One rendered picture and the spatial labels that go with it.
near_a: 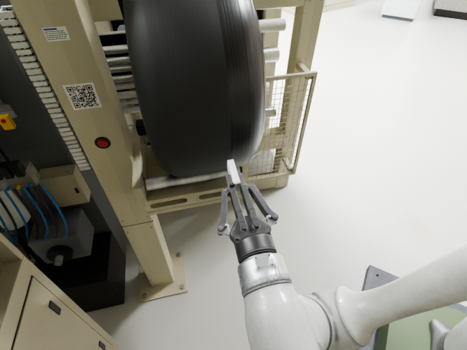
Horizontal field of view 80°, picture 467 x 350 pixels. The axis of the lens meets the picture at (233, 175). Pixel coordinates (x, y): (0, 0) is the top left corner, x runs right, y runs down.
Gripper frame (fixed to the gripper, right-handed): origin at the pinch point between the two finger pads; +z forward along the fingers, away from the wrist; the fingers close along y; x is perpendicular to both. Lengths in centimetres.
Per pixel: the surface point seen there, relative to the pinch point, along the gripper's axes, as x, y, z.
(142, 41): -20.3, 14.8, 23.4
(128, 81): 20, 27, 70
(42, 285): 37, 58, -1
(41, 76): -8, 42, 35
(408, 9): 152, -405, 391
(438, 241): 117, -143, 4
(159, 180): 27.0, 19.6, 22.2
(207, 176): 27.8, 3.4, 21.1
